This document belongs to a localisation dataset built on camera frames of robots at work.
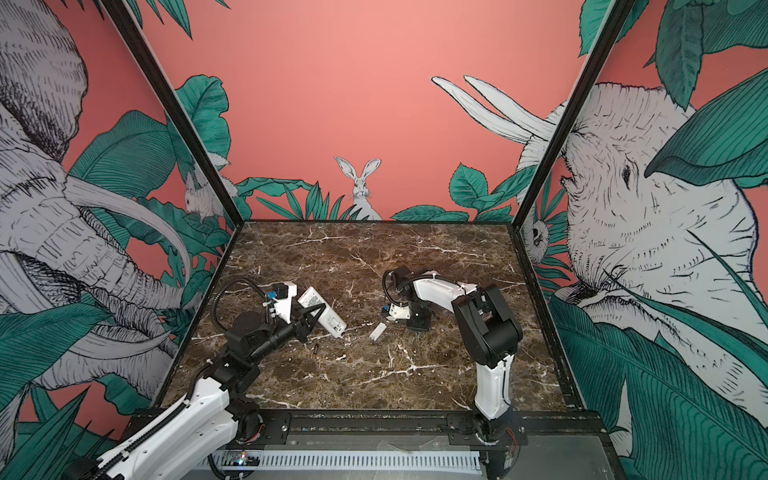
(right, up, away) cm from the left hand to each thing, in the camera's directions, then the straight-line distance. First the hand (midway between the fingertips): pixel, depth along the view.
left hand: (322, 302), depth 75 cm
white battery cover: (+13, -12, +16) cm, 24 cm away
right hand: (+27, -9, +19) cm, 34 cm away
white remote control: (+1, -5, +3) cm, 6 cm away
